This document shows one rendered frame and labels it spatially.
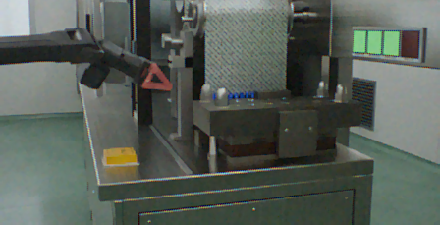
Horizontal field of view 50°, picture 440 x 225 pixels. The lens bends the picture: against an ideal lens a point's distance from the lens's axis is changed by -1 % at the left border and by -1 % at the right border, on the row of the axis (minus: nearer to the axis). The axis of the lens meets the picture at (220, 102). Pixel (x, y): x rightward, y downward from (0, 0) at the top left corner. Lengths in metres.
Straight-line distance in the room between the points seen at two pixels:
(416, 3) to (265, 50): 0.46
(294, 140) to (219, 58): 0.31
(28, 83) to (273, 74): 5.70
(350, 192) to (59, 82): 5.88
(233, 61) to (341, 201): 0.46
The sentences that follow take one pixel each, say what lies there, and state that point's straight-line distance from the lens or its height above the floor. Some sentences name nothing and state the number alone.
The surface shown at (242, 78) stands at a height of 1.08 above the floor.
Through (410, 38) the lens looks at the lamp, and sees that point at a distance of 1.04.
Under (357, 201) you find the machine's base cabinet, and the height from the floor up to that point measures 0.79.
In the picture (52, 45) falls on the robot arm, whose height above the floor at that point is 1.18.
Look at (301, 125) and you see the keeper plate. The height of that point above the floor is 0.99.
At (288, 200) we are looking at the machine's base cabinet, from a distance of 1.15.
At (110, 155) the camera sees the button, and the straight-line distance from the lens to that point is 1.14.
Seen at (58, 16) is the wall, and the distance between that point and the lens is 6.79.
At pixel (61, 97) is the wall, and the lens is 6.86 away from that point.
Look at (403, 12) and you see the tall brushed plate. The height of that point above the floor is 1.25.
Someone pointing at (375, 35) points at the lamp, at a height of 1.20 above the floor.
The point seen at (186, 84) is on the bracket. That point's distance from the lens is 1.35.
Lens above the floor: 1.22
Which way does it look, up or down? 9 degrees down
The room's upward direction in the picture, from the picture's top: straight up
